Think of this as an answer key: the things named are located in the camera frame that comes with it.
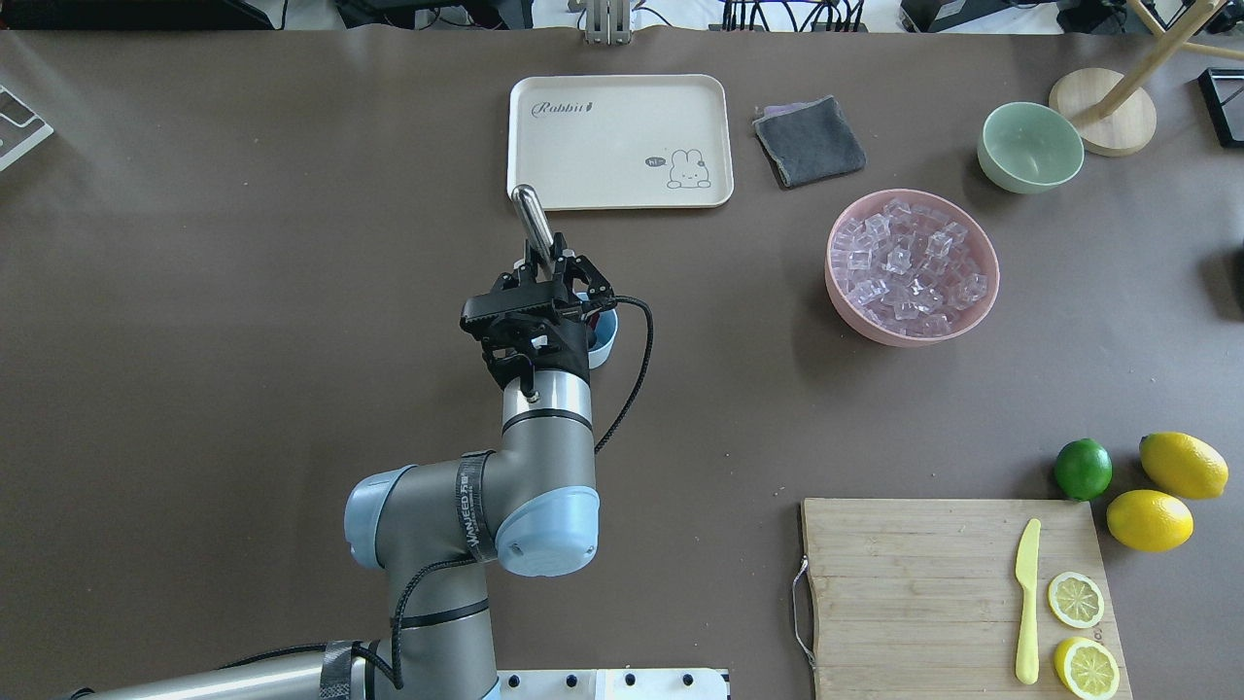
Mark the grey folded cloth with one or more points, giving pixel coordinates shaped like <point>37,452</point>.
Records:
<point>808,141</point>

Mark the steel muddler black tip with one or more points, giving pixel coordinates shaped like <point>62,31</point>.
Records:
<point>533,219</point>

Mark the cream rabbit tray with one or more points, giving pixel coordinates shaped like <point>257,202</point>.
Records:
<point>613,142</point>

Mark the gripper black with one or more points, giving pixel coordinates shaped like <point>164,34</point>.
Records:
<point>572,357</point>

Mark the pile of clear ice cubes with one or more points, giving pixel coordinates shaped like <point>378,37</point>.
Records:
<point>909,267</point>

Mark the lemon half slice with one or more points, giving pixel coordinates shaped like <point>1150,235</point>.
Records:
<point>1076,600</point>
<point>1087,669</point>

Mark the wooden cup tree stand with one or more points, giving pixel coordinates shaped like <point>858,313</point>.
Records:
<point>1112,112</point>

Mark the mint green bowl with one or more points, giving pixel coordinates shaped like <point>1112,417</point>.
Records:
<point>1026,148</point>

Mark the light blue plastic cup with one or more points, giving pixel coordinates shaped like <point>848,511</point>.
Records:
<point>602,331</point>

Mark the yellow plastic knife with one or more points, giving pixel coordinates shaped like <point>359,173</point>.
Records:
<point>1027,664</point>

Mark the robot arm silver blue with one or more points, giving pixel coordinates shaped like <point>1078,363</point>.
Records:
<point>531,505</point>

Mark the pink bowl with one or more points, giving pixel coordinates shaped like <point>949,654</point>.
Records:
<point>846,292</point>

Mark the yellow lemon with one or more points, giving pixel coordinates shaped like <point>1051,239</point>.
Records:
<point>1149,521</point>
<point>1183,465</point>

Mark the aluminium frame post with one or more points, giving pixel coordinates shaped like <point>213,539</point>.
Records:
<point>608,22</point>

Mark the green lime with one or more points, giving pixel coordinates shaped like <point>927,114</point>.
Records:
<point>1083,470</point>

